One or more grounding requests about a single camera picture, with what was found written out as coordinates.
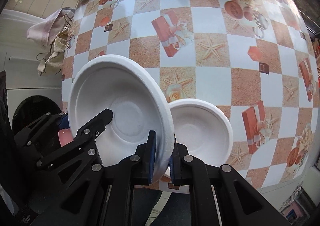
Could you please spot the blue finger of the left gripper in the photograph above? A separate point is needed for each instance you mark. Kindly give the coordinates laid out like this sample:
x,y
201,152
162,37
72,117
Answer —
x,y
94,127
57,122

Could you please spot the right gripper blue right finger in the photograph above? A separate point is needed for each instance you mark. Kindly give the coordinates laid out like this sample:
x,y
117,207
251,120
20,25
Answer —
x,y
174,165

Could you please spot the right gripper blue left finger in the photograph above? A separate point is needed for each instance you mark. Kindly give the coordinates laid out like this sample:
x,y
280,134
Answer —
x,y
150,155

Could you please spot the pink plastic plate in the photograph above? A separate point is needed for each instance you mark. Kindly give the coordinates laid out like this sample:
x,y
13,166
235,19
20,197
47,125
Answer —
x,y
65,137

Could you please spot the large white foam bowl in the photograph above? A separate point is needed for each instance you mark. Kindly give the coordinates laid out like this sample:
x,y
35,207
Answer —
x,y
117,83

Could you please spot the white washing machine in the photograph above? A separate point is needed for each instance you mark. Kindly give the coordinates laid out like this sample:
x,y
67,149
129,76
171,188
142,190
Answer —
x,y
30,95

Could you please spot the cream striped towel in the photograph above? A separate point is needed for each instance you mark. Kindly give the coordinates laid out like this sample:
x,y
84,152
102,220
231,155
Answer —
x,y
53,62

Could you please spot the pink towel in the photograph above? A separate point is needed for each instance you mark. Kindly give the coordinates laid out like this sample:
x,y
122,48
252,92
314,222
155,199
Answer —
x,y
44,32

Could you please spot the patterned vinyl tablecloth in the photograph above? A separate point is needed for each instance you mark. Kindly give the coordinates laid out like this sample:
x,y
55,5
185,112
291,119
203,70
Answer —
x,y
251,58

